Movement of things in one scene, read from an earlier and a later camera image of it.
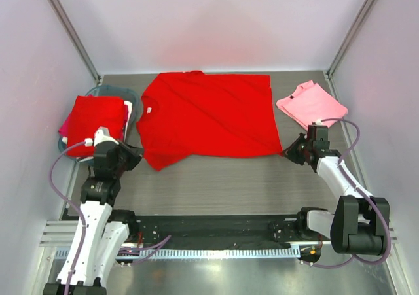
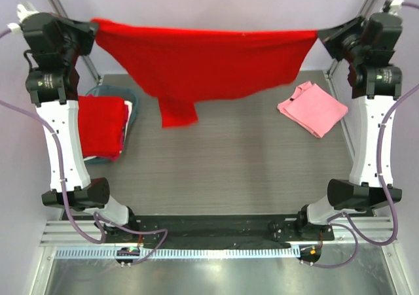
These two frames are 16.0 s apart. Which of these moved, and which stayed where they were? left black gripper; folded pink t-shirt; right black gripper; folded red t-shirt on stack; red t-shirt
Moved: left black gripper; right black gripper; red t-shirt
Stayed: folded pink t-shirt; folded red t-shirt on stack
